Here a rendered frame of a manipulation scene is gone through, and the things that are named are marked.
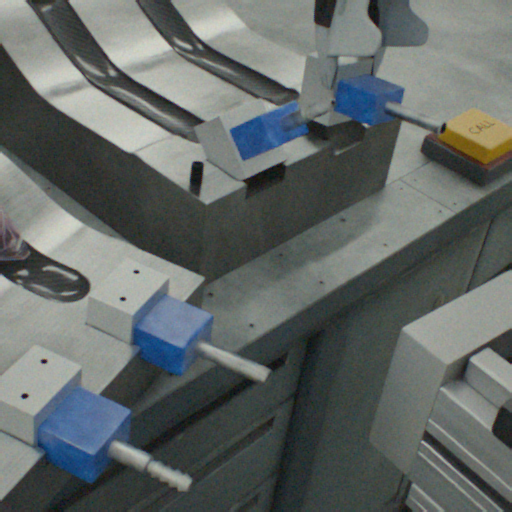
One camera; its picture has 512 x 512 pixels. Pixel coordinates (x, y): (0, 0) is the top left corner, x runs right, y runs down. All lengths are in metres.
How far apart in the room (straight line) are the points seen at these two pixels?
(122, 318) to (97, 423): 0.09
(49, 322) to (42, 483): 0.12
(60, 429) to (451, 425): 0.23
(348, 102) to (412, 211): 0.16
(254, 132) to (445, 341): 0.30
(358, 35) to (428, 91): 0.38
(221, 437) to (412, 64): 0.52
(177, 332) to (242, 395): 0.31
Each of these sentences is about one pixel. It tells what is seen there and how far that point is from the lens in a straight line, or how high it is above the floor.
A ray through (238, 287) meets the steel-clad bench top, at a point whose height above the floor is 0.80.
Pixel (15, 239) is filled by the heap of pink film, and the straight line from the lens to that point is 0.76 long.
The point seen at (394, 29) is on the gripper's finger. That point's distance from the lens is 0.89.
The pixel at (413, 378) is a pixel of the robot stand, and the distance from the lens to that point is 0.54.
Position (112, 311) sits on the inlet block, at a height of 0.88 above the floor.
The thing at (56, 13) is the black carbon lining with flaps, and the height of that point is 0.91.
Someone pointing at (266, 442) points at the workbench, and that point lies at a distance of 1.10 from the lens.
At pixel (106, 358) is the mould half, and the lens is 0.68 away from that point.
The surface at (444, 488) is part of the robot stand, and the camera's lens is 0.57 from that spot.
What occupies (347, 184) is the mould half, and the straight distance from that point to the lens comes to 0.93.
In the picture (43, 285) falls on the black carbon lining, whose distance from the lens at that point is 0.75.
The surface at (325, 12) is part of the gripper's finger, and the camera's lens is 0.83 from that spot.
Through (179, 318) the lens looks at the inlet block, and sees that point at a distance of 0.70.
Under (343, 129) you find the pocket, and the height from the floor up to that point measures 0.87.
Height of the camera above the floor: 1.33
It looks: 38 degrees down
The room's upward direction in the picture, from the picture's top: 10 degrees clockwise
